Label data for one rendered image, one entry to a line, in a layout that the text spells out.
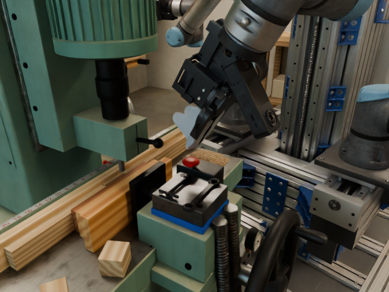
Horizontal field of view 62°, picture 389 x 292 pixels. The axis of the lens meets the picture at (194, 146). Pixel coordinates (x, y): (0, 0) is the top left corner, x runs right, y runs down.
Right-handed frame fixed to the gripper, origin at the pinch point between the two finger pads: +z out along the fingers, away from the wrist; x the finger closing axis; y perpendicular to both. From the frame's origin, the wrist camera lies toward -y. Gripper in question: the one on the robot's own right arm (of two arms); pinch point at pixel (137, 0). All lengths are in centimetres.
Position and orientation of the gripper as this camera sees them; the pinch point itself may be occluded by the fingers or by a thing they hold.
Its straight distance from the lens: 163.6
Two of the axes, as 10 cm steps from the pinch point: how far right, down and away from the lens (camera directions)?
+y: 0.7, 8.4, 5.5
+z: -8.8, -2.1, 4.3
